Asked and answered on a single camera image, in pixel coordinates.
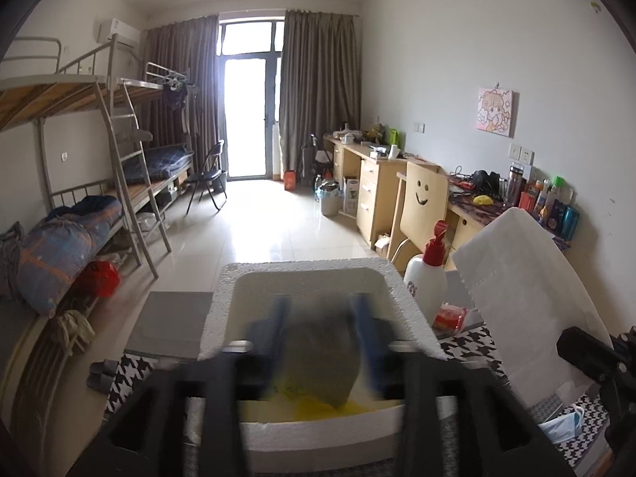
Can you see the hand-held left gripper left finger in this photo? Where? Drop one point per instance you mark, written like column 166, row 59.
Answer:
column 271, row 328

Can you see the metal bunk bed with clothes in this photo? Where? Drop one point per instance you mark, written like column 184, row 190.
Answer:
column 149, row 77

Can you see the blue orange plaid quilt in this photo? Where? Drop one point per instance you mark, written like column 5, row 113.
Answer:
column 59, row 253

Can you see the black appliance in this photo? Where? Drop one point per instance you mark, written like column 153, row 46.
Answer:
column 484, row 181

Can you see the glass balcony door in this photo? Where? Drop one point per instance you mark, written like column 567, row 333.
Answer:
column 248, row 119

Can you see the white foam box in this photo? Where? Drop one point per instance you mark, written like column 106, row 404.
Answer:
column 308, row 288

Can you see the red snack packet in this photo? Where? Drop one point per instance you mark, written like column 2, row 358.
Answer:
column 449, row 315

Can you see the red plastic bag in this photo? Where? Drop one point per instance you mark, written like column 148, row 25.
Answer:
column 102, row 278

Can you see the grey clothing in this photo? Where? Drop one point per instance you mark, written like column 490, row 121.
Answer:
column 10, row 258

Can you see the large metal bunk bed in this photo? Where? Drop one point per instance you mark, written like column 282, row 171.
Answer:
column 49, row 92

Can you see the green box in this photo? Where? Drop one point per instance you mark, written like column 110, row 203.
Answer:
column 393, row 137

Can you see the yellow pouch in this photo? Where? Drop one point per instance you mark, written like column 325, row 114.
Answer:
column 483, row 199

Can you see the wooden desk with drawers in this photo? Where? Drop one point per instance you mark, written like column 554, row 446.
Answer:
column 377, row 184

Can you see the wooden desk patterned cover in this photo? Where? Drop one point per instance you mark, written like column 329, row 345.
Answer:
column 462, row 228

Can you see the black folding trolley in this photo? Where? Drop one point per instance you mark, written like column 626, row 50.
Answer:
column 313, row 156

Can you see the pale yellow cloth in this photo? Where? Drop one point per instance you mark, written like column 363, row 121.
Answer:
column 74, row 330

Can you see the white foam sheet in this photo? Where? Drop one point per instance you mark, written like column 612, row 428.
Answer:
column 521, row 298

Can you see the blue plaid mattress cover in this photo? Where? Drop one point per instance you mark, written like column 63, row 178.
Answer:
column 159, row 161

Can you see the black folding chair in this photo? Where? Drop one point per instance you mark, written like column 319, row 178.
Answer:
column 211, row 176

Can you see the row of toiletry bottles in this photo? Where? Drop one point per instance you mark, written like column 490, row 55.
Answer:
column 551, row 208

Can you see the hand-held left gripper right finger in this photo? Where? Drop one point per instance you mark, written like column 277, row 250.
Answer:
column 367, row 338

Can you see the white bucket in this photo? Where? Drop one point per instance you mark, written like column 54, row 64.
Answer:
column 331, row 201

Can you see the grey slipper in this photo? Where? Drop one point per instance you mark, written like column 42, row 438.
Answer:
column 105, row 367
column 101, row 382

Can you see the white air conditioner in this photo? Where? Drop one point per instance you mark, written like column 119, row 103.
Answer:
column 119, row 34

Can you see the orange carton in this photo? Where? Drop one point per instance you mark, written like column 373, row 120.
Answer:
column 290, row 180

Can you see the white wall socket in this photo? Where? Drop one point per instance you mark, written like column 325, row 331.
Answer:
column 521, row 153

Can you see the brown curtain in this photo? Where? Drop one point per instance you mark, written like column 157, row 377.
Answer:
column 318, row 89
column 184, row 69

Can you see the wooden chair smiley face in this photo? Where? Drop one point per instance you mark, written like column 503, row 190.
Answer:
column 422, row 198

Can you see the dark hanging clothes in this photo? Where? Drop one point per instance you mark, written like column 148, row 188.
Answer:
column 174, row 95

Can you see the grey-green cloth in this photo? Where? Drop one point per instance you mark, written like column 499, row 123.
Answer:
column 323, row 357

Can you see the blue face mask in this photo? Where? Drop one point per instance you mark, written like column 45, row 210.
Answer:
column 561, row 425

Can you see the cartoon wall picture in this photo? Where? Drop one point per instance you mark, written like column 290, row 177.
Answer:
column 495, row 112

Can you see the white pump bottle red top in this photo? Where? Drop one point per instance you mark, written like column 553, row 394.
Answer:
column 425, row 283

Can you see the houndstooth table cloth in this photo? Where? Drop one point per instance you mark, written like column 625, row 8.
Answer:
column 131, row 370

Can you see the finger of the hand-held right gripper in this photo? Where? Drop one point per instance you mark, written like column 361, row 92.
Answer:
column 586, row 355

